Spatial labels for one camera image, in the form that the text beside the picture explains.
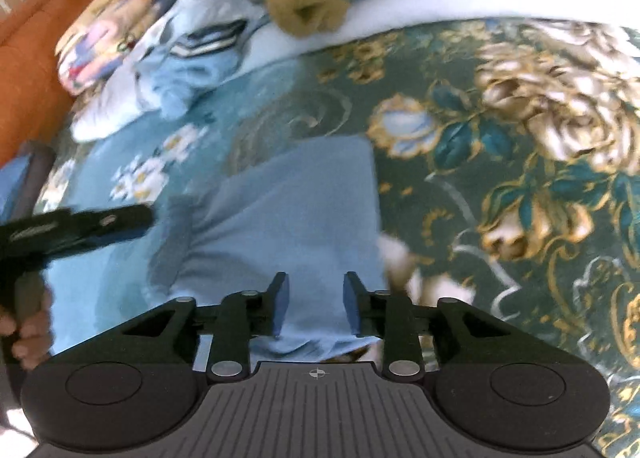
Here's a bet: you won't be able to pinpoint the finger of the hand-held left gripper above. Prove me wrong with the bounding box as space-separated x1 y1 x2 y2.
62 204 154 253

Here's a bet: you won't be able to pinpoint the blue fabric item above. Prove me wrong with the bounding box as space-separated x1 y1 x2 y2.
0 157 32 226

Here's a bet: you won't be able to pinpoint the light blue shirt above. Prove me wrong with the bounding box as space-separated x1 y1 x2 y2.
175 0 273 46

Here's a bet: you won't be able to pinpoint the folded floral quilt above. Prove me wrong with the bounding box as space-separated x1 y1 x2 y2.
54 0 182 98

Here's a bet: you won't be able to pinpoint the person's left hand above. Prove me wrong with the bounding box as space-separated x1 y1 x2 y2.
0 287 54 372

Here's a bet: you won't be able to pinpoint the green floral bedspread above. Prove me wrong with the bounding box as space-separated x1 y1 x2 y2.
35 18 640 458

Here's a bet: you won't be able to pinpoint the light blue jacket dark lining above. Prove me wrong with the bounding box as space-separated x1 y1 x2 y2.
132 46 247 121

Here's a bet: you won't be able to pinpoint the wooden headboard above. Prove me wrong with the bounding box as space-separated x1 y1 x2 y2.
0 0 109 170

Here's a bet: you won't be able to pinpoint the navy white striped garment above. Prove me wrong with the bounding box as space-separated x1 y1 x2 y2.
169 20 249 59

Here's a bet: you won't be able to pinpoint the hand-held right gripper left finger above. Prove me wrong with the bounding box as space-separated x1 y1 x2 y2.
120 271 291 382

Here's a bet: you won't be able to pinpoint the blue shorts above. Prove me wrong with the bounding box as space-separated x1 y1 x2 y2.
149 135 392 361

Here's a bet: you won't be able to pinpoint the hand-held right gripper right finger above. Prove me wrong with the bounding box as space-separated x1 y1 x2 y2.
342 271 503 382

